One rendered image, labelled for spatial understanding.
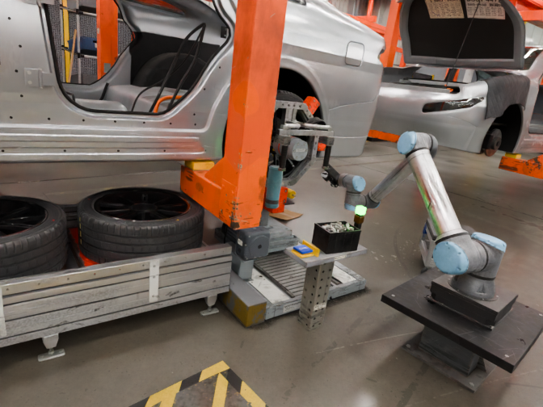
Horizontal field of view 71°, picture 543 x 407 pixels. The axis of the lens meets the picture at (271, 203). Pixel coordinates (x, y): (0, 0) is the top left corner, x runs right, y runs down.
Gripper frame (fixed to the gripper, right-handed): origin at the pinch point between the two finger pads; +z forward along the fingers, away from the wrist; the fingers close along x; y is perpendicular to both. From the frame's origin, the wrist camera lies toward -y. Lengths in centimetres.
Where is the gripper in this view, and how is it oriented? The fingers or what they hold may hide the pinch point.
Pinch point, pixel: (322, 173)
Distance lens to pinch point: 266.5
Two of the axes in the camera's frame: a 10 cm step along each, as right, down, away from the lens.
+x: 6.7, -7.0, 2.4
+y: 5.3, 6.9, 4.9
